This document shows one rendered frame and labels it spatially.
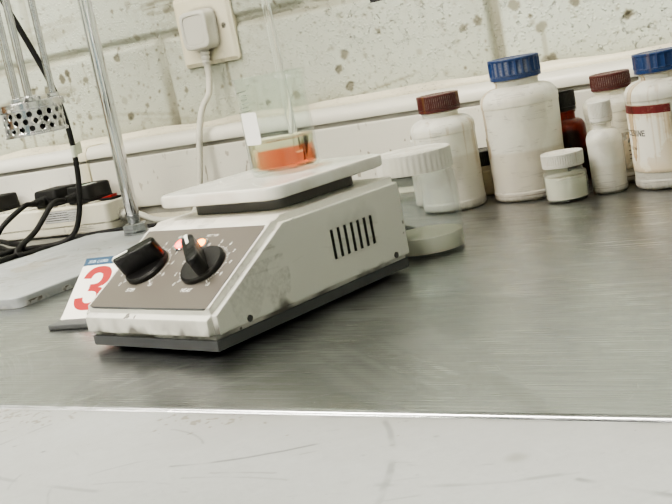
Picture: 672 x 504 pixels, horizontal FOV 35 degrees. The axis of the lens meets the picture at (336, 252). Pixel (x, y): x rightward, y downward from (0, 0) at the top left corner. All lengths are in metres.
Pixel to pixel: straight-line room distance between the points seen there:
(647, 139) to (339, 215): 0.33
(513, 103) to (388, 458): 0.58
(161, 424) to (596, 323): 0.23
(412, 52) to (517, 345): 0.69
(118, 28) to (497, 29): 0.52
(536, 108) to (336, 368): 0.47
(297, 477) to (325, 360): 0.16
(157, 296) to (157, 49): 0.75
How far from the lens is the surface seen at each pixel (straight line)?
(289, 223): 0.68
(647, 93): 0.93
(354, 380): 0.54
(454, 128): 0.99
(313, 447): 0.46
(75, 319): 0.83
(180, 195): 0.74
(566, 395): 0.48
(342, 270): 0.71
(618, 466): 0.40
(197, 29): 1.32
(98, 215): 1.37
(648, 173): 0.95
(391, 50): 1.21
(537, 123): 0.98
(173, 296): 0.67
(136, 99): 1.43
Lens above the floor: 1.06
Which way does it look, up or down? 10 degrees down
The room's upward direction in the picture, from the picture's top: 11 degrees counter-clockwise
